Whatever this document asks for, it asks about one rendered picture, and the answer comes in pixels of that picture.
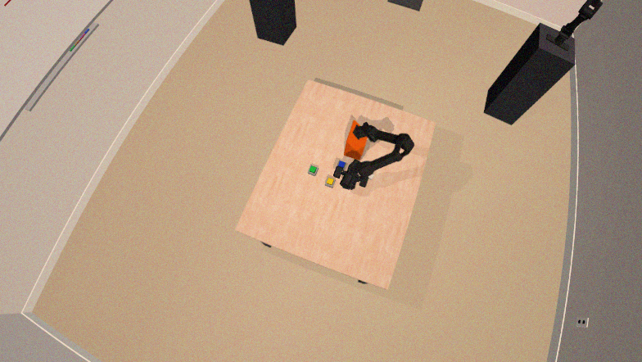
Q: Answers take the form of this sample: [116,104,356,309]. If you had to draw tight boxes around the yellow button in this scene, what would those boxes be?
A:
[325,177,336,188]

